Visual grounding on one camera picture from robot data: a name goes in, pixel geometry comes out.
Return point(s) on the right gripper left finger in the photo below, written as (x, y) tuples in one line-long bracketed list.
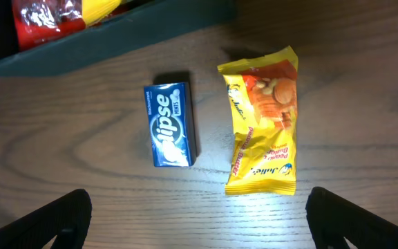
[(65, 221)]

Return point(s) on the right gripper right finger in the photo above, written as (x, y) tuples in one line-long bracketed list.
[(334, 222)]

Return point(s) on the blue eclipse gum pack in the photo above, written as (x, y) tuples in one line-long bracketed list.
[(170, 115)]

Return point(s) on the yellow orange snack packet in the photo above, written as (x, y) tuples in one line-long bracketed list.
[(263, 100)]

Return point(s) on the red candy bag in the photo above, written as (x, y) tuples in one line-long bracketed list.
[(40, 21)]

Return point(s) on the dark green box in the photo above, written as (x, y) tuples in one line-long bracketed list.
[(146, 25)]

